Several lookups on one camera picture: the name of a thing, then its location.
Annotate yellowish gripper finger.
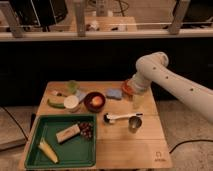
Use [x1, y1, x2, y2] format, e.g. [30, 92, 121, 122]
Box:
[132, 94, 143, 109]

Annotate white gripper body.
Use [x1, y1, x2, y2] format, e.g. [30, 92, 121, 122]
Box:
[128, 74, 151, 94]

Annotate blue sponge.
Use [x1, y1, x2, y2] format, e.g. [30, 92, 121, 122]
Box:
[106, 89, 122, 100]

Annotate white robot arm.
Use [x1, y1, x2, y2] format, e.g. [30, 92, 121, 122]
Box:
[128, 52, 213, 124]

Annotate small metal cup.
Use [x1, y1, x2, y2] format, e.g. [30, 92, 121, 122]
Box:
[128, 116, 142, 133]

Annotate green plastic cup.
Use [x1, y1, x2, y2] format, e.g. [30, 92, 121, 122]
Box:
[67, 80, 78, 94]

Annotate orange bowl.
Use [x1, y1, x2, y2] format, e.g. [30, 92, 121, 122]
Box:
[121, 80, 133, 96]

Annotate wooden folding table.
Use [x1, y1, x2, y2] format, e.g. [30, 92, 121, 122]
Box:
[17, 80, 174, 171]

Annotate dark red bowl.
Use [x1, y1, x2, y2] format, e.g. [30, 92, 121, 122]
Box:
[84, 92, 106, 113]

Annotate light blue cloth piece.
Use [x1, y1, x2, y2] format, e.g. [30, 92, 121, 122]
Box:
[75, 90, 86, 102]

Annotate dark grape bunch toy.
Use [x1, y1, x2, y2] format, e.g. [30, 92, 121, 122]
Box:
[78, 122, 93, 139]

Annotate tan rectangular block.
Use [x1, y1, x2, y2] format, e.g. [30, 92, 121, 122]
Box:
[56, 124, 80, 143]

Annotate green plastic tray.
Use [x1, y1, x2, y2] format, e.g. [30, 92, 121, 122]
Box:
[24, 114, 96, 170]

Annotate yellow corn toy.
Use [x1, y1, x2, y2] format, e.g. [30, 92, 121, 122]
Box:
[38, 138, 59, 163]

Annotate black cable on floor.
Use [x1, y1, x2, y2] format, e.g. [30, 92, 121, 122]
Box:
[168, 138, 213, 155]

